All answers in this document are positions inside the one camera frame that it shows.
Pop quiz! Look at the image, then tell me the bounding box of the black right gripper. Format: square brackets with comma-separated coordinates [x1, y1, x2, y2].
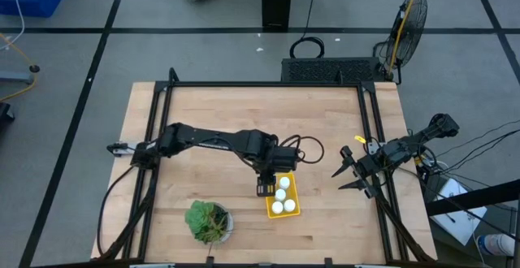
[331, 145, 387, 200]

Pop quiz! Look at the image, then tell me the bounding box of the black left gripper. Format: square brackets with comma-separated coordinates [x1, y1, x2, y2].
[256, 165, 279, 198]

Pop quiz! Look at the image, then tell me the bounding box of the yellow slotted plastic basket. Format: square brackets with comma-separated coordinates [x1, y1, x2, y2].
[265, 172, 302, 219]

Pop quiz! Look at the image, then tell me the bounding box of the white faceted plant pot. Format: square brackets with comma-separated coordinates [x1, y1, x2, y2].
[190, 201, 236, 244]

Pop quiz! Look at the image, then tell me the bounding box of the green succulent plant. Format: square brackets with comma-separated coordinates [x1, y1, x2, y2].
[184, 200, 229, 244]

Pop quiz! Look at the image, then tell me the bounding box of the black perforated computer case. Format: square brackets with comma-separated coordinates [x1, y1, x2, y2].
[280, 56, 385, 84]

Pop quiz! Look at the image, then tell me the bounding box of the white flat box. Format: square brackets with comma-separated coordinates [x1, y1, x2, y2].
[430, 177, 488, 247]

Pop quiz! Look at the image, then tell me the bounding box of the black beam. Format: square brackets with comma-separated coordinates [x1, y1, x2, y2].
[424, 178, 520, 217]

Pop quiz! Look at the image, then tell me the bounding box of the white and blue container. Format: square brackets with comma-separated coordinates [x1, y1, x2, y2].
[477, 233, 518, 257]

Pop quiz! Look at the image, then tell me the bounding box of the grey stand foot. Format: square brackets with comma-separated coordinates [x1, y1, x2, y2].
[0, 71, 36, 84]

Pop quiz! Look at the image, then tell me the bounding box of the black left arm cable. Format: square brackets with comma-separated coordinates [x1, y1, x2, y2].
[279, 135, 326, 166]

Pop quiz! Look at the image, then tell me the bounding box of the black aluminium table frame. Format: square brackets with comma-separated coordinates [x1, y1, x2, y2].
[97, 67, 438, 266]

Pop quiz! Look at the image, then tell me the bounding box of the black coiled floor cable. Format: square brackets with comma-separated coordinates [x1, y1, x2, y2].
[288, 0, 326, 60]

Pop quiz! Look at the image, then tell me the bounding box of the black wire floor fan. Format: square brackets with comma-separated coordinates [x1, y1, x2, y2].
[373, 0, 429, 85]

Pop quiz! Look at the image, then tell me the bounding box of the black base power cable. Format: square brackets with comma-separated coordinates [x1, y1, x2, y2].
[96, 165, 136, 257]

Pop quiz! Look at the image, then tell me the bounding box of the yellow hanging cable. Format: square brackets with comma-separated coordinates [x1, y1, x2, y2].
[388, 0, 424, 76]

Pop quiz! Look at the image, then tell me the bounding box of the black upright post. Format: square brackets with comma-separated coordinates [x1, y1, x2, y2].
[261, 0, 294, 32]

